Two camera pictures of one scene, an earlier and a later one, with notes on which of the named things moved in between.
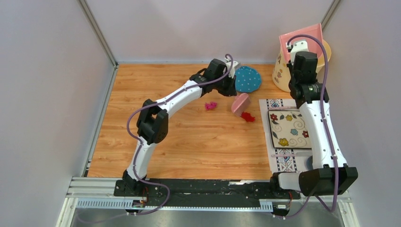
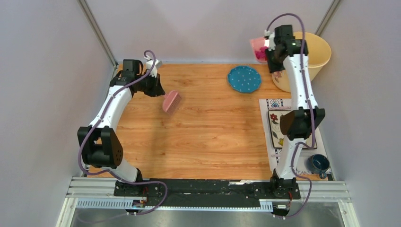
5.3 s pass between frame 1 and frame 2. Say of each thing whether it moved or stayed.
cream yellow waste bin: stayed
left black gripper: moved
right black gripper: moved
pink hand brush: moved
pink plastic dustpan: moved
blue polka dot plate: stayed
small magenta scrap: moved
